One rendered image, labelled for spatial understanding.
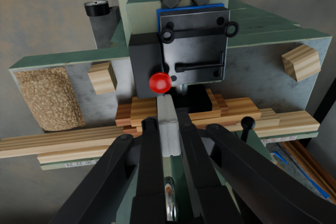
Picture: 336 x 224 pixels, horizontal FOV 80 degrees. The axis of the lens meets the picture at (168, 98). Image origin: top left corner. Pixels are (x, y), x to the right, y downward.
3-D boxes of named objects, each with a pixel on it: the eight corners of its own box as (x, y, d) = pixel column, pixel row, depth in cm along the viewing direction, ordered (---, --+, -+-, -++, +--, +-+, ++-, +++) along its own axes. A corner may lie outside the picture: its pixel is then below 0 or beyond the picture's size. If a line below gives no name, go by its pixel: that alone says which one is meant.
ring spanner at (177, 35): (239, 20, 25) (241, 21, 24) (237, 36, 26) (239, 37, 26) (158, 27, 24) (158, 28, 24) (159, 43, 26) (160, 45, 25)
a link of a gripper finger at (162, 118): (171, 157, 16) (162, 158, 16) (166, 120, 22) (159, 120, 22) (168, 122, 15) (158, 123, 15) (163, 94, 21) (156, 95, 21)
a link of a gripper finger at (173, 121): (168, 122, 15) (178, 120, 15) (163, 94, 21) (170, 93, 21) (171, 157, 16) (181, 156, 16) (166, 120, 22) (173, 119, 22)
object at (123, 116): (220, 93, 43) (228, 107, 39) (219, 99, 44) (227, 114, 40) (117, 104, 42) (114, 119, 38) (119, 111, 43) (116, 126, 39)
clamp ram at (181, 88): (200, 48, 36) (215, 69, 29) (199, 84, 41) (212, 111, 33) (150, 53, 36) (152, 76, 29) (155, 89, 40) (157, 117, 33)
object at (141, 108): (209, 87, 42) (221, 109, 35) (209, 94, 43) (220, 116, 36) (132, 96, 41) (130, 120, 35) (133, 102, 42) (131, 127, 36)
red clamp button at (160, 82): (170, 69, 26) (171, 73, 25) (172, 89, 28) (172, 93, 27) (147, 71, 26) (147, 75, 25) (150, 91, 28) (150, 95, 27)
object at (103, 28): (118, 4, 64) (115, 9, 58) (125, 42, 71) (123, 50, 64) (91, 7, 64) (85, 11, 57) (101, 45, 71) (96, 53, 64)
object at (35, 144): (270, 107, 46) (280, 118, 43) (269, 114, 47) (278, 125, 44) (2, 138, 44) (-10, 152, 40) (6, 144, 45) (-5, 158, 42)
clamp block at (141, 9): (213, -13, 34) (233, -7, 27) (210, 61, 42) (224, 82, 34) (126, -5, 34) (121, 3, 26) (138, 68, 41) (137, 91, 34)
